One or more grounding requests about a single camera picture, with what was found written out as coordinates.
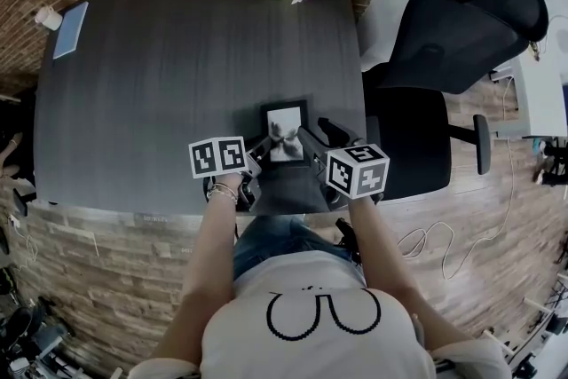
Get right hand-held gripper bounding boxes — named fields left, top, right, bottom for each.
left=296, top=116, right=391, bottom=209

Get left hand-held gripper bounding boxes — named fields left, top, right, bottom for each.
left=188, top=136, right=273, bottom=212

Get black picture frame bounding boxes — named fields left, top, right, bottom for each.
left=259, top=99, right=311, bottom=168

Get person's left forearm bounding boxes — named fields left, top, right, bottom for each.
left=148, top=172, right=244, bottom=374

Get person's right forearm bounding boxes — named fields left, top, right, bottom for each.
left=345, top=193, right=489, bottom=354

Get blue jeans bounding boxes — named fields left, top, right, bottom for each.
left=232, top=215, right=356, bottom=282

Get black belt device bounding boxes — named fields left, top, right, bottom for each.
left=334, top=217, right=364, bottom=265

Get black office chair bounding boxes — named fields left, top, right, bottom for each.
left=360, top=0, right=550, bottom=204

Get white printed t-shirt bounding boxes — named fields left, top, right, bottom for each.
left=127, top=249, right=514, bottom=379

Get light blue book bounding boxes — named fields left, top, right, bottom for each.
left=52, top=1, right=90, bottom=60

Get white mug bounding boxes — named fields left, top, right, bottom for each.
left=35, top=5, right=64, bottom=32

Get wrist bracelets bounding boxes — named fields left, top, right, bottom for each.
left=206, top=183, right=240, bottom=204

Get white floor cable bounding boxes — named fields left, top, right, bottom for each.
left=396, top=74, right=520, bottom=280

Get hanging keychain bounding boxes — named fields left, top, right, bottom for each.
left=527, top=38, right=545, bottom=62

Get white charger with cable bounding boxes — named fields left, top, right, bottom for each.
left=7, top=213, right=41, bottom=270

